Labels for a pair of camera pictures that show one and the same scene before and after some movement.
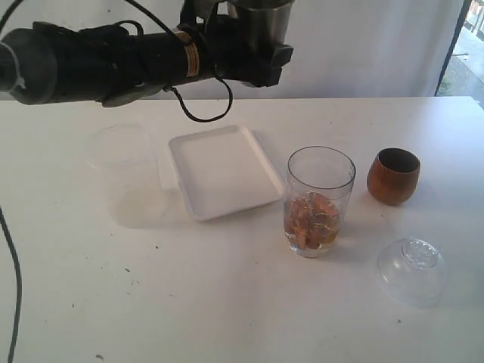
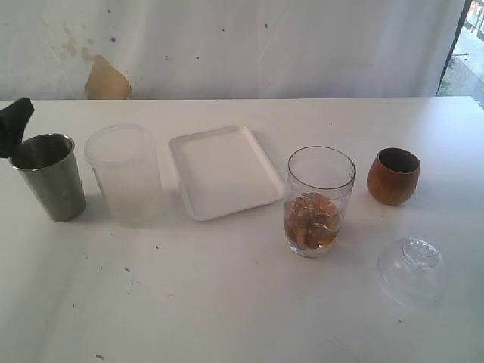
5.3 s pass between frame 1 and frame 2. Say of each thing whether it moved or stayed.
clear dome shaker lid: stayed
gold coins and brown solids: stayed
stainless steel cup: moved
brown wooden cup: stayed
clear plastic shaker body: stayed
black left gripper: moved
